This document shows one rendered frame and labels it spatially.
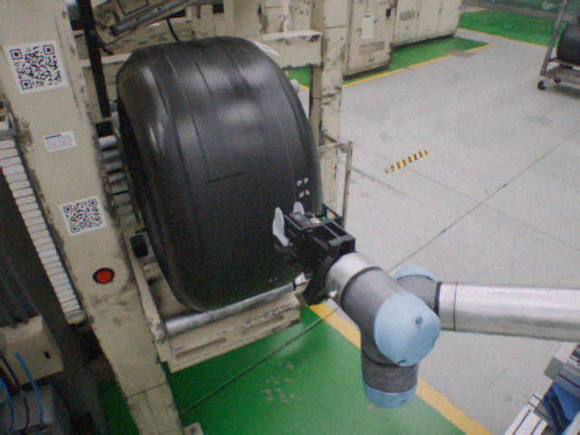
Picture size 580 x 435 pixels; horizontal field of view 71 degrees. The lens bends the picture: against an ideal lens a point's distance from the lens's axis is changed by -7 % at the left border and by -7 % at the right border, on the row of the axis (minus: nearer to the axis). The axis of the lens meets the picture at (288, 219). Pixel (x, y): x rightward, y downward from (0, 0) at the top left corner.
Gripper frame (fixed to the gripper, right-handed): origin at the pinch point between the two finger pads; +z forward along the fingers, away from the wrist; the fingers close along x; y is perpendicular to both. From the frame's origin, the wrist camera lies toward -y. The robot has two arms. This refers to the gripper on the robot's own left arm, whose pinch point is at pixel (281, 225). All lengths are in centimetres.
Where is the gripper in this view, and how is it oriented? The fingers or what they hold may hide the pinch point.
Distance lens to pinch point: 76.0
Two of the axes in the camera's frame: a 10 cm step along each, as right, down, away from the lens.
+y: -0.6, -8.7, -4.9
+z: -4.6, -4.2, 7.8
